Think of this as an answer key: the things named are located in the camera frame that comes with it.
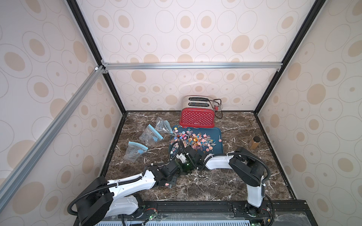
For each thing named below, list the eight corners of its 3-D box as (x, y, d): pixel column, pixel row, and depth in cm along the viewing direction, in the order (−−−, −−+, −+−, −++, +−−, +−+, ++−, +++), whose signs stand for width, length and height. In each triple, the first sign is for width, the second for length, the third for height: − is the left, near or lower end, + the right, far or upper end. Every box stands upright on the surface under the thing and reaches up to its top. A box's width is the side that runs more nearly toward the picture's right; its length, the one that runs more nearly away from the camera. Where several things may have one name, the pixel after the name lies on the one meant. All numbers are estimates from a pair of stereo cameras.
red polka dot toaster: (180, 129, 111) (179, 113, 97) (180, 111, 123) (180, 95, 109) (211, 129, 111) (215, 113, 97) (208, 111, 123) (212, 95, 109)
